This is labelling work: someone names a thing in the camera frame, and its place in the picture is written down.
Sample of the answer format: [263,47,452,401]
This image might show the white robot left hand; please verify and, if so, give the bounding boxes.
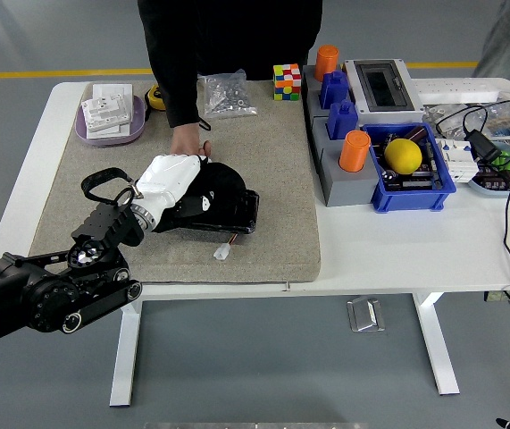
[136,153,215,225]

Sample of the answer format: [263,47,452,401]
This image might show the person's right hand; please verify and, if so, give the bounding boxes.
[169,122,213,158]

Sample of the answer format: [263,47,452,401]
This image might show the black panel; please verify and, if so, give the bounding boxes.
[191,188,261,235]

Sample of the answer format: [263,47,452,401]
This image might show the yellow black tape measure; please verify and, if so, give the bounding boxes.
[143,84,166,112]

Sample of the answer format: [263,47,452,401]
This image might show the purple oval tray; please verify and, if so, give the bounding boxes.
[73,94,146,147]

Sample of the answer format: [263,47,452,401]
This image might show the clear bag of screws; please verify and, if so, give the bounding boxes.
[197,69,258,120]

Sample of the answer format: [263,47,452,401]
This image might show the grey-brown mat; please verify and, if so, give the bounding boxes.
[29,80,322,286]

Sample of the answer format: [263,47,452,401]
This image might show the white table leg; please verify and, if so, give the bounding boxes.
[109,299,143,407]
[412,292,460,396]

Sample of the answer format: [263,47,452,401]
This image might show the multicolour puzzle cube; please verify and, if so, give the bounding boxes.
[272,63,302,101]

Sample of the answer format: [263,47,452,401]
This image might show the blue block with knob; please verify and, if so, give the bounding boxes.
[318,70,349,111]
[327,99,359,141]

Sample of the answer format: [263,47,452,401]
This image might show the orange cylinder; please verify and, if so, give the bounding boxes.
[314,44,340,83]
[338,130,372,173]

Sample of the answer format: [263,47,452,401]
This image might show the silver floor socket plate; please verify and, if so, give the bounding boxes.
[346,297,386,333]

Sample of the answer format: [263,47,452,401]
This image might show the yellow ball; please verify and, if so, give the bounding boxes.
[383,138,423,176]

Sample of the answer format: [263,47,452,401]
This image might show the light blue oval tray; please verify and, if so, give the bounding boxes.
[466,141,510,198]

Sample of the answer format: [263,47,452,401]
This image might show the blue plastic bin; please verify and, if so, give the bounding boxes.
[361,122,457,214]

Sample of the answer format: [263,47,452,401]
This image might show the black electronic components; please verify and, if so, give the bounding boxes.
[472,167,510,192]

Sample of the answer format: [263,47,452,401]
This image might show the dark circuit board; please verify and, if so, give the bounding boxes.
[380,133,443,192]

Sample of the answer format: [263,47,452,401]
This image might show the white circuit breaker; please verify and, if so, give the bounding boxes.
[435,137,479,184]

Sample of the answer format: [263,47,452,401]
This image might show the white power strip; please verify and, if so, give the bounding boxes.
[412,79,500,106]

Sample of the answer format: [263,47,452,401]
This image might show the black power adapter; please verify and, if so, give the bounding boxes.
[464,129,503,165]

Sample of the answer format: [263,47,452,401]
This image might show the clear bag of parts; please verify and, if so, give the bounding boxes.
[425,103,510,140]

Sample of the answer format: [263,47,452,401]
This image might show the white switch plate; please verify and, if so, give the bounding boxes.
[91,83,134,124]
[79,96,132,132]
[86,121,132,139]

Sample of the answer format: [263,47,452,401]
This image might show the white connector with wires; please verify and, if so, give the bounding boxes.
[213,232,239,262]

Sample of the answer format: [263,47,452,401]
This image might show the black cable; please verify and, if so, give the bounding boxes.
[434,100,510,305]

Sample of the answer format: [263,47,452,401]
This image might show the grey electrical enclosure box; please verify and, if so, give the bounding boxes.
[342,58,425,127]

